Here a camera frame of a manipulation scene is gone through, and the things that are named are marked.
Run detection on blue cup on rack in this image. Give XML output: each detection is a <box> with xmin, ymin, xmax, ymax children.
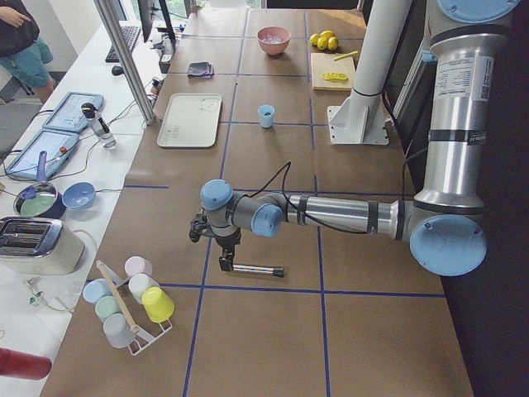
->
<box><xmin>82</xmin><ymin>278</ymin><xmax>112</xmax><ymax>304</ymax></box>

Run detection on green cup on rack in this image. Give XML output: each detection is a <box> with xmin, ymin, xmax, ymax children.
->
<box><xmin>94</xmin><ymin>296</ymin><xmax>121</xmax><ymax>323</ymax></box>

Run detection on grey cup on rack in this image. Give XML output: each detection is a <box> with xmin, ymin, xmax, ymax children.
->
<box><xmin>102</xmin><ymin>313</ymin><xmax>136</xmax><ymax>348</ymax></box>

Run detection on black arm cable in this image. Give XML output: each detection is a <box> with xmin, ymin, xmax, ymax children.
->
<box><xmin>247</xmin><ymin>161</ymin><xmax>373</xmax><ymax>235</ymax></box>

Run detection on black keyboard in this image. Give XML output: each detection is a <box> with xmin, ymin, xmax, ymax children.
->
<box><xmin>104</xmin><ymin>26</ymin><xmax>142</xmax><ymax>64</ymax></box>

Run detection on blue teach pendant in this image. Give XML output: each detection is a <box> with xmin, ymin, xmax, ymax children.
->
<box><xmin>6</xmin><ymin>129</ymin><xmax>79</xmax><ymax>182</ymax></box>
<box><xmin>42</xmin><ymin>92</ymin><xmax>104</xmax><ymax>134</ymax></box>

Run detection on white cup rack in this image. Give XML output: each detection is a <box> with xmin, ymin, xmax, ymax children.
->
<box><xmin>96</xmin><ymin>260</ymin><xmax>174</xmax><ymax>356</ymax></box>

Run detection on wooden cutting board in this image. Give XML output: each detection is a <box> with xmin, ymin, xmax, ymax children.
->
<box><xmin>310</xmin><ymin>53</ymin><xmax>355</xmax><ymax>91</ymax></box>

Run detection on black computer mouse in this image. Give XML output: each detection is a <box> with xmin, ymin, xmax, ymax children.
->
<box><xmin>111</xmin><ymin>65</ymin><xmax>124</xmax><ymax>76</ymax></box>

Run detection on blue teach pendant near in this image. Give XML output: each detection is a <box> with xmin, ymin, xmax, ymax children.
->
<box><xmin>6</xmin><ymin>129</ymin><xmax>79</xmax><ymax>182</ymax></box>

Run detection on blue saucepan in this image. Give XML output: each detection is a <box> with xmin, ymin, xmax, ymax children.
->
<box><xmin>13</xmin><ymin>151</ymin><xmax>66</xmax><ymax>219</ymax></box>

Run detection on yellow lemon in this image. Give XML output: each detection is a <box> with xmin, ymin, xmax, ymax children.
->
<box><xmin>317</xmin><ymin>36</ymin><xmax>328</xmax><ymax>50</ymax></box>
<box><xmin>327</xmin><ymin>36</ymin><xmax>339</xmax><ymax>51</ymax></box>
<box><xmin>309</xmin><ymin>34</ymin><xmax>320</xmax><ymax>46</ymax></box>
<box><xmin>320</xmin><ymin>30</ymin><xmax>336</xmax><ymax>39</ymax></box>

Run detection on yellow cup on rack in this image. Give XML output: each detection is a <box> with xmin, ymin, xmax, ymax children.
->
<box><xmin>141</xmin><ymin>286</ymin><xmax>175</xmax><ymax>323</ymax></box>

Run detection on blue teach pendant far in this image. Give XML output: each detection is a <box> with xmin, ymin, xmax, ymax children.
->
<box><xmin>42</xmin><ymin>92</ymin><xmax>104</xmax><ymax>134</ymax></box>

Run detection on clear water bottle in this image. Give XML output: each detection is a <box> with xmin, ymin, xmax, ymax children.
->
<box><xmin>81</xmin><ymin>103</ymin><xmax>116</xmax><ymax>150</ymax></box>

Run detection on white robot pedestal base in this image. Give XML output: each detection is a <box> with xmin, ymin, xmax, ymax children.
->
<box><xmin>327</xmin><ymin>0</ymin><xmax>412</xmax><ymax>145</ymax></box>

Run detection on yellow plastic knife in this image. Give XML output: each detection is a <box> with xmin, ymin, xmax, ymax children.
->
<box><xmin>333</xmin><ymin>50</ymin><xmax>359</xmax><ymax>61</ymax></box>

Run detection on pink bowl of ice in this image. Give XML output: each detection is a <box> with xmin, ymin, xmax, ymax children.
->
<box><xmin>257</xmin><ymin>26</ymin><xmax>291</xmax><ymax>55</ymax></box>

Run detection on cream bear tray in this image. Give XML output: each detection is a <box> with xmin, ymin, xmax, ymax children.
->
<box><xmin>156</xmin><ymin>93</ymin><xmax>222</xmax><ymax>149</ymax></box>

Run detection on steel muddler black tip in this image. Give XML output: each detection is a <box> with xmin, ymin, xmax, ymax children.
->
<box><xmin>232</xmin><ymin>264</ymin><xmax>284</xmax><ymax>278</ymax></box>

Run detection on person in dark shirt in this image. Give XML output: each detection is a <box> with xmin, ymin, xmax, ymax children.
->
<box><xmin>1</xmin><ymin>1</ymin><xmax>55</xmax><ymax>104</ymax></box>

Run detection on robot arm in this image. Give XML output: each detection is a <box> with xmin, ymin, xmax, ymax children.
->
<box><xmin>188</xmin><ymin>1</ymin><xmax>517</xmax><ymax>276</ymax></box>

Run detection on red bottle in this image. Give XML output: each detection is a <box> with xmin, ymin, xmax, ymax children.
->
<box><xmin>1</xmin><ymin>348</ymin><xmax>52</xmax><ymax>380</ymax></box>

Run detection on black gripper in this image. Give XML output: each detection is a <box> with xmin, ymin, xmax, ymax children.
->
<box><xmin>188</xmin><ymin>210</ymin><xmax>241</xmax><ymax>271</ymax></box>

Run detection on light blue plastic cup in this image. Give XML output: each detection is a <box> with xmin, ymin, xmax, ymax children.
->
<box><xmin>258</xmin><ymin>104</ymin><xmax>275</xmax><ymax>128</ymax></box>

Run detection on black monitor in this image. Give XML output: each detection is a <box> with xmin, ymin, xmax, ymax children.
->
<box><xmin>137</xmin><ymin>0</ymin><xmax>176</xmax><ymax>55</ymax></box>

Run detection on lemon slices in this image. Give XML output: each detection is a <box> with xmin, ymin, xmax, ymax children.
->
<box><xmin>322</xmin><ymin>72</ymin><xmax>349</xmax><ymax>82</ymax></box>

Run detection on pink cup on rack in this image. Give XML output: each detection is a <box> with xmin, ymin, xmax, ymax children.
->
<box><xmin>124</xmin><ymin>256</ymin><xmax>153</xmax><ymax>278</ymax></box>

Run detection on blue bowl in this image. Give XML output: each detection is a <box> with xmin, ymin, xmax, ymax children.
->
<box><xmin>62</xmin><ymin>182</ymin><xmax>96</xmax><ymax>209</ymax></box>

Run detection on white cup on rack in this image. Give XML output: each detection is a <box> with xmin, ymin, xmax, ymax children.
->
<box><xmin>128</xmin><ymin>273</ymin><xmax>160</xmax><ymax>305</ymax></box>

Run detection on aluminium frame post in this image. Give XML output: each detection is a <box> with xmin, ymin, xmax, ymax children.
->
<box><xmin>94</xmin><ymin>0</ymin><xmax>155</xmax><ymax>126</ymax></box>

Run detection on grey folded cloth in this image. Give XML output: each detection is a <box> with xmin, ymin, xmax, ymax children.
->
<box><xmin>187</xmin><ymin>61</ymin><xmax>214</xmax><ymax>79</ymax></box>

